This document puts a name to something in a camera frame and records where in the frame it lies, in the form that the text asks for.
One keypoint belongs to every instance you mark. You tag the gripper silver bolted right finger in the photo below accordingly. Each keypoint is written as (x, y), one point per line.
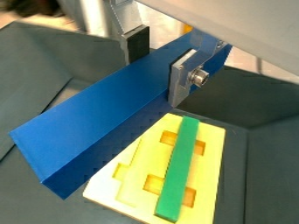
(187, 70)

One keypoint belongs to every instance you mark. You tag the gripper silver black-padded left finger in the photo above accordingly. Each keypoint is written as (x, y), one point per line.
(132, 32)

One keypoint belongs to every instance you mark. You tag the long blue block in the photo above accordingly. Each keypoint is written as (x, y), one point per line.
(71, 140)

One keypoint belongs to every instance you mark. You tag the yellow slotted board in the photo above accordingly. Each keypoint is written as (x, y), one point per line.
(128, 184)

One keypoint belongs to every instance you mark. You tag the long green block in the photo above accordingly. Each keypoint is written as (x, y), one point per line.
(171, 197)

